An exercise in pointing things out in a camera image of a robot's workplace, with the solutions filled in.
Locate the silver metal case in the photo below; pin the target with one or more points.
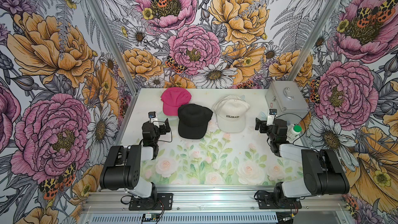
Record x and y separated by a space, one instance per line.
286 97

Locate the black cap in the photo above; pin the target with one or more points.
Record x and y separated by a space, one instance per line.
193 121

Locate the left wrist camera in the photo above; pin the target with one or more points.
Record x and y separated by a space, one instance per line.
152 117

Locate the white bottle green lid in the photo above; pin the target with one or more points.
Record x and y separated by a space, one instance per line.
293 133

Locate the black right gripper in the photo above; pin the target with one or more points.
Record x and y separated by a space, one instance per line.
263 125

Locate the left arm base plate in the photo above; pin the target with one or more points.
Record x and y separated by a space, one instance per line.
163 202

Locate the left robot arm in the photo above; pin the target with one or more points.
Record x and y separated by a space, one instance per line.
122 168

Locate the small circuit board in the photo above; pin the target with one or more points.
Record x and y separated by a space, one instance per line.
151 218

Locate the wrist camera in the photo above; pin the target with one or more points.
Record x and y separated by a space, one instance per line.
152 117
272 113

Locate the white Colorado cap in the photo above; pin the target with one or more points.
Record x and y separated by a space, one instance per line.
231 113

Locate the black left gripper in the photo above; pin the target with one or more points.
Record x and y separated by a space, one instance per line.
162 128

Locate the pink cap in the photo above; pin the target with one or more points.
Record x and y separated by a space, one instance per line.
173 99

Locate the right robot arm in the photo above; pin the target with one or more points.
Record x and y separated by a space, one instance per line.
322 172

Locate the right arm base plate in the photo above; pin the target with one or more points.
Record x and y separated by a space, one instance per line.
270 200

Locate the aluminium front rail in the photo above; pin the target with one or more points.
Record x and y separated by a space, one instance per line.
207 198

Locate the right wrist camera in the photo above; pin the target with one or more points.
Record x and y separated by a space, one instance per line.
272 113

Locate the perforated metal tray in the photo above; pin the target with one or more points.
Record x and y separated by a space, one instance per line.
188 218

